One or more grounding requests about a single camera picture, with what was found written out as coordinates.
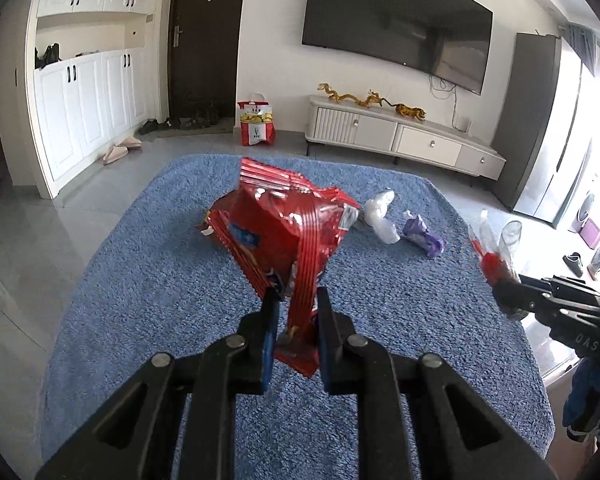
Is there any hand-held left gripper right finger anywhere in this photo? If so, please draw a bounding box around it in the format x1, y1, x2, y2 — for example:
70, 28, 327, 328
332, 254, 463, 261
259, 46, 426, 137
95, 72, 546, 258
317, 286, 556, 480

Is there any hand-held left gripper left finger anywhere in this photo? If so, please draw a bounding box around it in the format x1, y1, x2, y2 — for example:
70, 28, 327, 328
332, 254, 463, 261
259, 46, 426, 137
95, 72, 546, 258
35, 287, 283, 480

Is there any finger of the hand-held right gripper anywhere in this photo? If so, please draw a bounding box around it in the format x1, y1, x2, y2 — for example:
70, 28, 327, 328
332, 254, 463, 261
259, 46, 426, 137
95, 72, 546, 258
492, 280, 561, 322
517, 273, 600, 306

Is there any clear and red plastic wrapper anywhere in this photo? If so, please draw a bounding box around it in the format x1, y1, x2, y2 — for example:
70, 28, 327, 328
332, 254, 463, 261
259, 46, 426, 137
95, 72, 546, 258
467, 210, 523, 286

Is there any purple plastic bag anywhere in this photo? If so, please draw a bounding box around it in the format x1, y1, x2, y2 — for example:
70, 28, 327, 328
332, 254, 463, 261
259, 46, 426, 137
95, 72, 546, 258
401, 212, 446, 259

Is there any red snack bag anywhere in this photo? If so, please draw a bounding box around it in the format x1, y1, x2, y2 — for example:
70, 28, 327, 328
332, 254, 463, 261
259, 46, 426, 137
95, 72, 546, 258
200, 157, 361, 378

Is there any white plastic bag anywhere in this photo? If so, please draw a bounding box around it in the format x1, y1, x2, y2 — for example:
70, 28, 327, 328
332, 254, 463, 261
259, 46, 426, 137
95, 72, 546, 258
364, 190, 400, 245

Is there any person's right forearm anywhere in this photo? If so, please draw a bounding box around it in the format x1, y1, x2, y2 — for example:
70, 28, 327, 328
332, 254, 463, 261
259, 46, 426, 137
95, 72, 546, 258
562, 360, 600, 443

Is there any dark sneaker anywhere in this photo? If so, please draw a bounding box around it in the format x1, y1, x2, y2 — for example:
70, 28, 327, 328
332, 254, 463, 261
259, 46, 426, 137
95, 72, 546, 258
562, 252, 586, 278

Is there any white washing machine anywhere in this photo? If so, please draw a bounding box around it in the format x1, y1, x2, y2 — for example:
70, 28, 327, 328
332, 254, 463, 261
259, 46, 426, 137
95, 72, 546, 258
575, 192, 598, 233

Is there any blue shaggy rug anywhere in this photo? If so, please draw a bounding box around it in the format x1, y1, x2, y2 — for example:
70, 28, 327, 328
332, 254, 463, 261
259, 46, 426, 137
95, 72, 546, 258
40, 154, 553, 480

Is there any grey refrigerator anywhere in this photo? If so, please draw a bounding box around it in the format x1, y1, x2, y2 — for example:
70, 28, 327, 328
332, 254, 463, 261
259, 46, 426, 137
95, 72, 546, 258
492, 32, 600, 226

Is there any white television stand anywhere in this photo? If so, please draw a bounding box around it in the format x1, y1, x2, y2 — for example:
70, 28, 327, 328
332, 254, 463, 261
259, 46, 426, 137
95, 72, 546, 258
305, 94, 507, 177

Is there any golden tiger figurine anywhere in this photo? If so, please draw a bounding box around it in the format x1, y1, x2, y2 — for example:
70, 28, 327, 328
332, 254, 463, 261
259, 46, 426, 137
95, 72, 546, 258
394, 102, 427, 122

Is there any red carrier bag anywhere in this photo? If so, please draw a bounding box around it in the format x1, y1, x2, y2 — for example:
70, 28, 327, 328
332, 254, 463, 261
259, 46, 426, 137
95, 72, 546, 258
237, 93, 277, 147

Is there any blue grey curtain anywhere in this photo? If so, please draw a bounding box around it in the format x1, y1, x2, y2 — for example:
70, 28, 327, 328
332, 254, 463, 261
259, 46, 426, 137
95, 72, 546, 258
567, 22, 600, 68

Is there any long golden dragon figurine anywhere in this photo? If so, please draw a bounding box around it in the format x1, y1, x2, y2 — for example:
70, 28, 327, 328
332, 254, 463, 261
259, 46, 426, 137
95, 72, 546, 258
317, 82, 368, 106

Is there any row of dark shoes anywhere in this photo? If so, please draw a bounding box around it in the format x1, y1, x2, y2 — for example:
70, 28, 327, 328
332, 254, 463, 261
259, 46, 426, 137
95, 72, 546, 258
139, 110, 221, 136

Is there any dark brown door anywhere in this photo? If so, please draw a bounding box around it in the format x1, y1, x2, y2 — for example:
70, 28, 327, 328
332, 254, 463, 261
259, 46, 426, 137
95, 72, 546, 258
167, 0, 250, 121

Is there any white base cabinet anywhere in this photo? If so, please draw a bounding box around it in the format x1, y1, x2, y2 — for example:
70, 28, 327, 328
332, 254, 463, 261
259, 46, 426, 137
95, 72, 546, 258
32, 47, 156, 200

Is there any black handbag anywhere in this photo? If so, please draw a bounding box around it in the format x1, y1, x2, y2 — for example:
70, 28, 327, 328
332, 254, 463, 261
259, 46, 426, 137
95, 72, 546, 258
35, 43, 62, 69

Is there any television cable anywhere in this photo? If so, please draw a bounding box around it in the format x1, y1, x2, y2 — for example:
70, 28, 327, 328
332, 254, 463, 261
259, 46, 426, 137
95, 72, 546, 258
427, 74, 463, 121

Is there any black wall television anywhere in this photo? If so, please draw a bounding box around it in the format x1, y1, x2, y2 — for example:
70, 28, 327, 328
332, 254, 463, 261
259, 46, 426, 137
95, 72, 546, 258
301, 0, 494, 95

